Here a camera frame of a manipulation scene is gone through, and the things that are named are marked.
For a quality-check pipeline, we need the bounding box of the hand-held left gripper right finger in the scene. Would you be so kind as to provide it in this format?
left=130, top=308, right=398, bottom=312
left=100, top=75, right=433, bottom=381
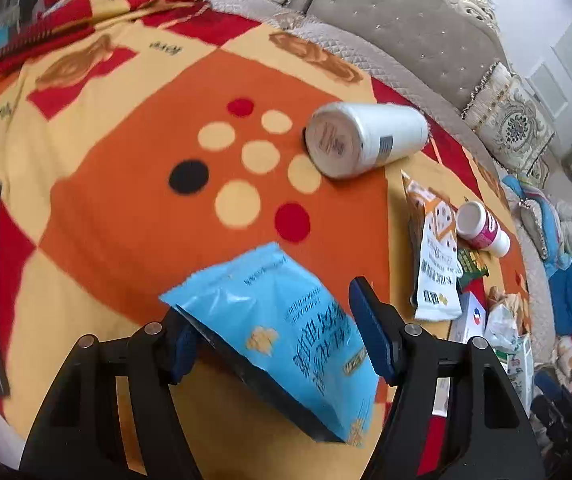
left=348, top=276, right=547, bottom=480

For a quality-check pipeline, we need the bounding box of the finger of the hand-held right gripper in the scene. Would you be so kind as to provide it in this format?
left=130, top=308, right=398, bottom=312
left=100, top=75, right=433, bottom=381
left=530, top=394, right=572, bottom=461
left=533, top=370, right=572, bottom=401

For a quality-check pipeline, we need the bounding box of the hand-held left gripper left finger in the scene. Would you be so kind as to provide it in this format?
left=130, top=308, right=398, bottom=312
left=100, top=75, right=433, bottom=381
left=18, top=307, right=201, bottom=480

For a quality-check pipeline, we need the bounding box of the blue snack packet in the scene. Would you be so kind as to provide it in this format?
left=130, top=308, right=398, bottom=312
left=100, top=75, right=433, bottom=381
left=160, top=242, right=379, bottom=448

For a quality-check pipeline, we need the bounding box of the crumpled clear plastic wrap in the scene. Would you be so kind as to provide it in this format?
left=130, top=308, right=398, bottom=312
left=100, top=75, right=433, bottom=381
left=483, top=302, right=534, bottom=411

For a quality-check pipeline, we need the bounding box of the white orange snack packet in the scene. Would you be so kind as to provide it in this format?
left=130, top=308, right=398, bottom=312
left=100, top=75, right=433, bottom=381
left=400, top=170, right=463, bottom=322

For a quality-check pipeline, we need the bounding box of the white box with round logo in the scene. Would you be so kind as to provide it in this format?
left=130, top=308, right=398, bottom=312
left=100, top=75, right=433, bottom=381
left=448, top=290, right=488, bottom=343

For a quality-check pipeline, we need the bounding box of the dark green packet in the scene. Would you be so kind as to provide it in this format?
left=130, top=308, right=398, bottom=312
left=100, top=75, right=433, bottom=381
left=456, top=247, right=489, bottom=291

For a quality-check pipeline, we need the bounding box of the small white pink-label bottle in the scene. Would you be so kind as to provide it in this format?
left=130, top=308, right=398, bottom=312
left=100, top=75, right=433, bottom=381
left=455, top=201, right=511, bottom=258

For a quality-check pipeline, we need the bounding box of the colourful clothes pile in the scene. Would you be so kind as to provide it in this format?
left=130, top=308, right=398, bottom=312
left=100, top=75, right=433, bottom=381
left=503, top=175, right=572, bottom=271

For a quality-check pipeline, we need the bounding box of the white thermos bottle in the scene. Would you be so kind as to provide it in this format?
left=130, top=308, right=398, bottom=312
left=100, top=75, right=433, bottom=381
left=305, top=101, right=429, bottom=179

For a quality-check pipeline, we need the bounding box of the orange red printed blanket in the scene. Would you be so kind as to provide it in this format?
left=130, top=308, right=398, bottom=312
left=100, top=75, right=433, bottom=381
left=0, top=0, right=532, bottom=480

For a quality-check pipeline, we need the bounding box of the large patterned cushion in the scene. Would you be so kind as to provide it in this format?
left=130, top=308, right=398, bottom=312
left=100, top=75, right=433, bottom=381
left=462, top=61, right=557, bottom=173

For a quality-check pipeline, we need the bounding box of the beige quilted sofa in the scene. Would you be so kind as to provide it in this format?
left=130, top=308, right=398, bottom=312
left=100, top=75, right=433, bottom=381
left=186, top=0, right=572, bottom=361

